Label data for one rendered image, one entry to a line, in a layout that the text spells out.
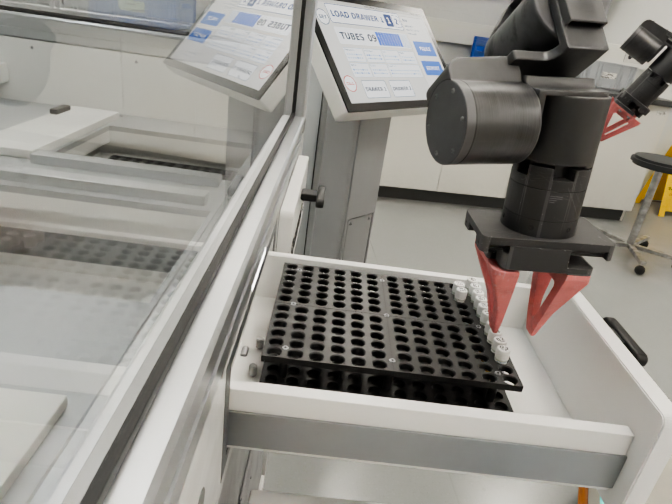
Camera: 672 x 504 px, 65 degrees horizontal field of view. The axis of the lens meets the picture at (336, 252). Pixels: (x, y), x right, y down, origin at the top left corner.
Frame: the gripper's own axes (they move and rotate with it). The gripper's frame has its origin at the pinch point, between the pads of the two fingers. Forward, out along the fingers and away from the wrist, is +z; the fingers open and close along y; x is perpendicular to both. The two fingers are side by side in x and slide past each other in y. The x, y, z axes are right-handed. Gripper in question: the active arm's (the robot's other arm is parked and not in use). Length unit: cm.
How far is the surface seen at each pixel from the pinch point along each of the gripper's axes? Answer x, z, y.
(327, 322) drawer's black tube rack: -2.5, 2.8, 16.3
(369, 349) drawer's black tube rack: 1.0, 3.1, 12.4
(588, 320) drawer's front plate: -4.3, 1.7, -8.9
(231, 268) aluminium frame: 6.3, -6.5, 23.4
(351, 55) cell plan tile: -92, -16, 15
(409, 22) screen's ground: -121, -24, -1
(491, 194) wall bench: -319, 83, -95
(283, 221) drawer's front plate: -22.0, 0.6, 22.6
